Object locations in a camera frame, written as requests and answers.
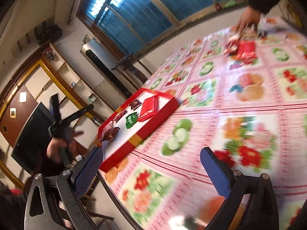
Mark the dark red snack packet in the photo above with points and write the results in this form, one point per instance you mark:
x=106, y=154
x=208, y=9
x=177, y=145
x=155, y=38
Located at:
x=232, y=47

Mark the green candy packet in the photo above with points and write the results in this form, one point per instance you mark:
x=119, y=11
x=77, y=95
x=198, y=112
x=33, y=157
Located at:
x=131, y=120

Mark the small red snack packet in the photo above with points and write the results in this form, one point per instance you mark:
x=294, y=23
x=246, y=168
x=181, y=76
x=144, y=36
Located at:
x=149, y=108

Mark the red gift box tray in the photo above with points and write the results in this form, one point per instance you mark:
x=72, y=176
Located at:
x=127, y=139

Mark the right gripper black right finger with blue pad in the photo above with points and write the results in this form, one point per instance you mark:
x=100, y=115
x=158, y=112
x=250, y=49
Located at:
x=261, y=209

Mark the silver standing air conditioner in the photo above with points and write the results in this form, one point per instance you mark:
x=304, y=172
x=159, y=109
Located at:
x=104, y=63

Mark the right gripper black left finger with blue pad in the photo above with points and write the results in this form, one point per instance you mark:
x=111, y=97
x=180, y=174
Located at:
x=51, y=199

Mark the blue glass window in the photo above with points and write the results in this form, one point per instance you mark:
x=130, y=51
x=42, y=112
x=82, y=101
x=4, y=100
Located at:
x=133, y=27

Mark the black flat television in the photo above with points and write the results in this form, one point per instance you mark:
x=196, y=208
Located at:
x=32, y=142

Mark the dark brown candy packet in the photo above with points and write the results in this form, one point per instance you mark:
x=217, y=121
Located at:
x=110, y=134

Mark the large red snack packet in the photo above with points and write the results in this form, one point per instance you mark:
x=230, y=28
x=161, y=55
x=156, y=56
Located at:
x=246, y=50

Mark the hand holding other gripper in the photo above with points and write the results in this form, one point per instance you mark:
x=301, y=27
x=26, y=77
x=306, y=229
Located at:
x=56, y=144

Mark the floral fruit pattern tablecloth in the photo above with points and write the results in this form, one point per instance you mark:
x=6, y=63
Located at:
x=251, y=113

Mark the bare hand at far side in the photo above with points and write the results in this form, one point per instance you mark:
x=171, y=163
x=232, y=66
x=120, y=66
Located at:
x=250, y=17

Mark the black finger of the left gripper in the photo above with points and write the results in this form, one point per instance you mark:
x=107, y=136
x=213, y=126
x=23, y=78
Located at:
x=61, y=127

